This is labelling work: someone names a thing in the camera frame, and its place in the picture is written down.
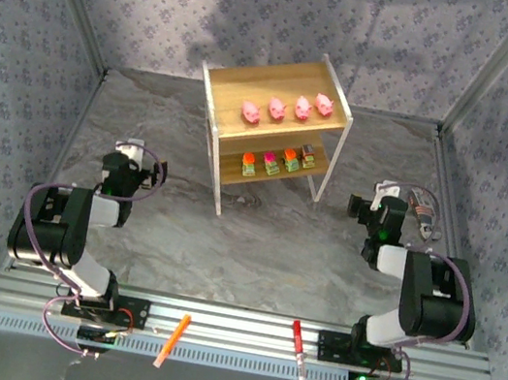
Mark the brown and green toy car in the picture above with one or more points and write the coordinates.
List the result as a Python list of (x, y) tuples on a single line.
[(308, 157)]

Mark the orange and green toy car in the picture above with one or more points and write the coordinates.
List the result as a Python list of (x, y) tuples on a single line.
[(290, 161), (248, 163)]

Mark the pink and green toy car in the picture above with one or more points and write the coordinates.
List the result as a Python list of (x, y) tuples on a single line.
[(270, 163)]

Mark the pink plastic pig toy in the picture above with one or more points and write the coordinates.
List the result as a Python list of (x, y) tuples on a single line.
[(276, 108), (303, 108), (250, 111), (324, 105)]

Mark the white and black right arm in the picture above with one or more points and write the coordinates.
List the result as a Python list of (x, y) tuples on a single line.
[(436, 301)]

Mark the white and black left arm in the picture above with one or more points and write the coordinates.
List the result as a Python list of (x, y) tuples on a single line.
[(51, 223)]

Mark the white striped utility tool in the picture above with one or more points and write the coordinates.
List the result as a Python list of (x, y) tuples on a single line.
[(426, 220)]

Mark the red marker pen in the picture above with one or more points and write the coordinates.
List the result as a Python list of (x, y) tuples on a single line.
[(299, 350)]

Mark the orange marker pen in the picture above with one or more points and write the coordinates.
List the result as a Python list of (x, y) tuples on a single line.
[(173, 340)]

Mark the aluminium table side rail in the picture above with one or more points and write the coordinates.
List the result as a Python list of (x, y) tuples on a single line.
[(447, 234), (63, 156)]

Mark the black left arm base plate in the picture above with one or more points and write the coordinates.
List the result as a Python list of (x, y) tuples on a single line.
[(133, 314)]

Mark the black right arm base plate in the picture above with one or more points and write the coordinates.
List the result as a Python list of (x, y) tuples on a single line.
[(334, 349)]

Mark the wooden shelf with white frame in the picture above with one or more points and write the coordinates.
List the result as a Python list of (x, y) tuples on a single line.
[(277, 86)]

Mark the aluminium mounting rail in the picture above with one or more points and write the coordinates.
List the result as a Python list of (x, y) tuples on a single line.
[(218, 336)]

